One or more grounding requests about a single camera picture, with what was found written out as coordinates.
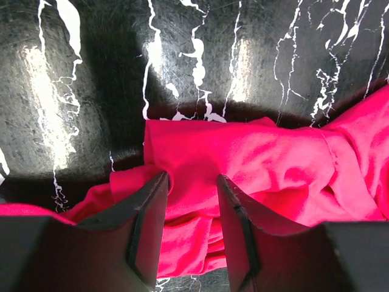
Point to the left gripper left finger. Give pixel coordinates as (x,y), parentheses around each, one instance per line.
(115,250)

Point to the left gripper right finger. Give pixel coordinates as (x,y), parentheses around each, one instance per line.
(268,252)

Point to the crimson red polo shirt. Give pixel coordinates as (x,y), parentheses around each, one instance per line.
(338,172)

